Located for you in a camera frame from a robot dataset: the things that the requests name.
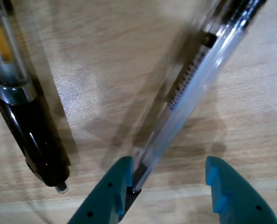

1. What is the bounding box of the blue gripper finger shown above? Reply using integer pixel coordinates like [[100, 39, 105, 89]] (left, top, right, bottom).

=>
[[67, 155, 135, 224], [205, 155, 277, 224]]

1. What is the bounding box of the black retractable pen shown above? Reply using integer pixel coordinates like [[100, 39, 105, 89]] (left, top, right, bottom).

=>
[[0, 0, 71, 195]]

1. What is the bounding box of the clear stick pen black cap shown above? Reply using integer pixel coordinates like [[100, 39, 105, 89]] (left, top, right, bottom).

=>
[[123, 0, 269, 219]]

